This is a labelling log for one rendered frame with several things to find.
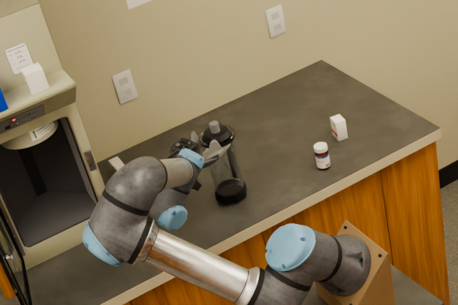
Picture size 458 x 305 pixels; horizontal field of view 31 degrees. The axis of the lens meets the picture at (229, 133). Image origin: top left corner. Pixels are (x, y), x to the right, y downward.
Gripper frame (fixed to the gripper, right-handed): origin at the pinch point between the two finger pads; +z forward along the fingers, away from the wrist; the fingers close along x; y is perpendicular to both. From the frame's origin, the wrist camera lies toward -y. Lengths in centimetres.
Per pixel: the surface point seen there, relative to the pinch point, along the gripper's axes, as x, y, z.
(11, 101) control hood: 19, 39, -45
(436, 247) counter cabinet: -31, -76, 55
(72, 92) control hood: 13.2, 34.4, -30.8
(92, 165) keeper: 21.4, 5.5, -31.0
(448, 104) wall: 20, -82, 137
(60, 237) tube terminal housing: 26, -12, -48
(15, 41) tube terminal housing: 24, 51, -35
